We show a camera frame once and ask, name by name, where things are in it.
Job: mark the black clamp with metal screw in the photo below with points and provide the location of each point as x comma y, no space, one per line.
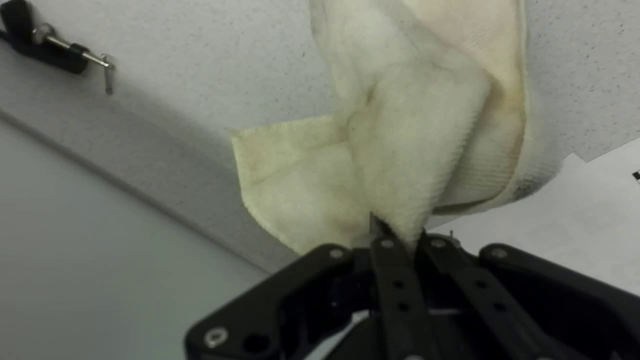
37,40

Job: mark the cream white towel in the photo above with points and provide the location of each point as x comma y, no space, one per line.
410,125

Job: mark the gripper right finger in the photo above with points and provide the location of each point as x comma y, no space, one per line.
530,295

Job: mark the white paper sheet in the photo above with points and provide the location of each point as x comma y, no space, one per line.
560,220

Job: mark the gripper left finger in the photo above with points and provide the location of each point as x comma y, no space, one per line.
305,295

